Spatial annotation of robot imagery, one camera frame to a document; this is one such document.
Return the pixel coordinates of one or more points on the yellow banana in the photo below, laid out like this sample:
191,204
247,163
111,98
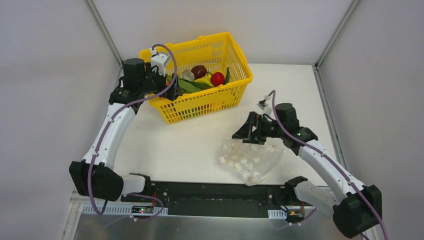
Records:
204,80

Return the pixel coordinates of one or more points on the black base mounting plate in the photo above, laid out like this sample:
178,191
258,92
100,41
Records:
222,200

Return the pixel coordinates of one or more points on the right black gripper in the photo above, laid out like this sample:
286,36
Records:
257,126

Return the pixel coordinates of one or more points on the dark maroon fruit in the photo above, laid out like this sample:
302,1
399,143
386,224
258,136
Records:
199,71

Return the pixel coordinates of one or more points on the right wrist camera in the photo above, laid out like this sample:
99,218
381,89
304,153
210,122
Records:
264,106

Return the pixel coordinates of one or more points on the green chili pepper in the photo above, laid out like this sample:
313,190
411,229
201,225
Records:
227,76

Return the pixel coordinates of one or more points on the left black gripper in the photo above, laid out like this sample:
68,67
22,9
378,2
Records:
166,85

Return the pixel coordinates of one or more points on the clear zip top bag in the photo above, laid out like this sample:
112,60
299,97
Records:
251,163

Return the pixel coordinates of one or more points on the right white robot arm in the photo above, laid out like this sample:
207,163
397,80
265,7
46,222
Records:
354,206

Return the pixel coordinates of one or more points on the yellow plastic basket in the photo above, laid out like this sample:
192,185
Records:
218,53

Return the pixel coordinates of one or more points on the large green leaf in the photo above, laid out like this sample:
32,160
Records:
192,87

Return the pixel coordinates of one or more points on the red tomato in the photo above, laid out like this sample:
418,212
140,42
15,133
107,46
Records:
217,79

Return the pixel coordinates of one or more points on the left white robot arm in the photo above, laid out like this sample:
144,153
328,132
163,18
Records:
94,175

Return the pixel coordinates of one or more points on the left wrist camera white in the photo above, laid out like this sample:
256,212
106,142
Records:
159,62

